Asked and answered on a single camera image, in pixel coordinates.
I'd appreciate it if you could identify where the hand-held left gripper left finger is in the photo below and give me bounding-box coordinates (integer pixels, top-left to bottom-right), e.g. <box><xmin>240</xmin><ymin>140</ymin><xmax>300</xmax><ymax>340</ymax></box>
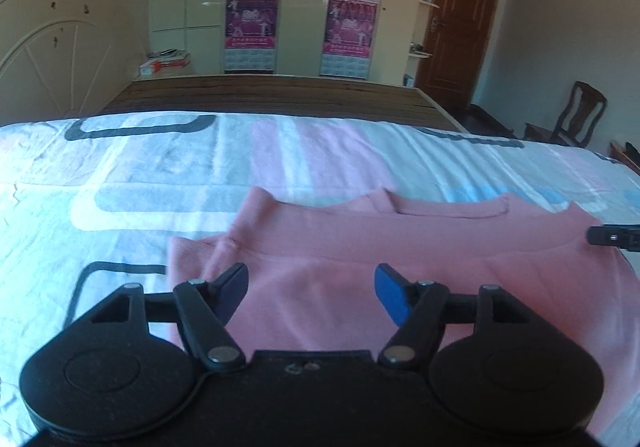
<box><xmin>75</xmin><ymin>263</ymin><xmax>249</xmax><ymax>373</ymax></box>

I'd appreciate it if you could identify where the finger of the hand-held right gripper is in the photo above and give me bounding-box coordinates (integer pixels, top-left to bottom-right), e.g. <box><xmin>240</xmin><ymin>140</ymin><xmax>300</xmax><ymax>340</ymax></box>
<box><xmin>587</xmin><ymin>224</ymin><xmax>640</xmax><ymax>251</ymax></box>

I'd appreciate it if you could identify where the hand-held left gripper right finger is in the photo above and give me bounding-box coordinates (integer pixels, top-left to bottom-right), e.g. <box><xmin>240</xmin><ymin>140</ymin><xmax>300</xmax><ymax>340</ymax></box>
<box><xmin>374</xmin><ymin>263</ymin><xmax>546</xmax><ymax>371</ymax></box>

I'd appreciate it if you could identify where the pink sweater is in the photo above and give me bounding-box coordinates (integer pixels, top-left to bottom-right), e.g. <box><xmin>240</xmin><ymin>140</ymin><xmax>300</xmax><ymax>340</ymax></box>
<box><xmin>167</xmin><ymin>187</ymin><xmax>640</xmax><ymax>434</ymax></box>

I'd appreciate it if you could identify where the brown wooden furniture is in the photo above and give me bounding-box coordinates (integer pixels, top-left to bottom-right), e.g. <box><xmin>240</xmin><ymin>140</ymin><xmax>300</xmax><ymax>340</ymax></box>
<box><xmin>610</xmin><ymin>141</ymin><xmax>640</xmax><ymax>164</ymax></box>

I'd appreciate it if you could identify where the dark wooden chair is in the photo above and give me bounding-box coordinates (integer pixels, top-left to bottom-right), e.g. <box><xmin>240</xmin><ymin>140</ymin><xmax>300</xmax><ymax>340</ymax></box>
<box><xmin>524</xmin><ymin>81</ymin><xmax>608</xmax><ymax>148</ymax></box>

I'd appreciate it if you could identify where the patterned bed sheet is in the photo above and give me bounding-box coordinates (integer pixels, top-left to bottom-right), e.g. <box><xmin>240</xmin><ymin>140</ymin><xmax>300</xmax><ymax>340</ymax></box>
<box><xmin>0</xmin><ymin>113</ymin><xmax>640</xmax><ymax>447</ymax></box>

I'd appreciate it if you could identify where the white cardboard box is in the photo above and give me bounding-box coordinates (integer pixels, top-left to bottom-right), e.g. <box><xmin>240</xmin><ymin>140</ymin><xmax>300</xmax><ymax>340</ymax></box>
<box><xmin>139</xmin><ymin>62</ymin><xmax>186</xmax><ymax>77</ymax></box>

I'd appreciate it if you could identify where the red white flat box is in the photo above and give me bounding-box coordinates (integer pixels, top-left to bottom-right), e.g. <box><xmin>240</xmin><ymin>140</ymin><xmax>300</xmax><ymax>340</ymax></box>
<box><xmin>149</xmin><ymin>50</ymin><xmax>192</xmax><ymax>68</ymax></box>

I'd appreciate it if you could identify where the brown wooden door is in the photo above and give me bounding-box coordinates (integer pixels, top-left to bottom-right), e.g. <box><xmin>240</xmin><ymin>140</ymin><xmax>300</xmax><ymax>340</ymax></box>
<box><xmin>415</xmin><ymin>0</ymin><xmax>506</xmax><ymax>110</ymax></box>

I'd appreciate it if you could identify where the white corner shelf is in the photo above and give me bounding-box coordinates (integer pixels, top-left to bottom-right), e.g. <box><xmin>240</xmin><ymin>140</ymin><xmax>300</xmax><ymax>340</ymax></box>
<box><xmin>405</xmin><ymin>0</ymin><xmax>450</xmax><ymax>90</ymax></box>

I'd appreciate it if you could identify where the cream round headboard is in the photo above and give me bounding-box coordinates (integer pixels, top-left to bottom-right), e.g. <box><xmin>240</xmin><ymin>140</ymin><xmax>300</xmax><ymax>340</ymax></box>
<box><xmin>0</xmin><ymin>0</ymin><xmax>151</xmax><ymax>125</ymax></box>

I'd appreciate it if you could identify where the dark wooden bed frame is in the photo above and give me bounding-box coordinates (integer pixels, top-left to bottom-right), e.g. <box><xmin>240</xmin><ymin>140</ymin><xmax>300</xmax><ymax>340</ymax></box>
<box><xmin>95</xmin><ymin>74</ymin><xmax>471</xmax><ymax>132</ymax></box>

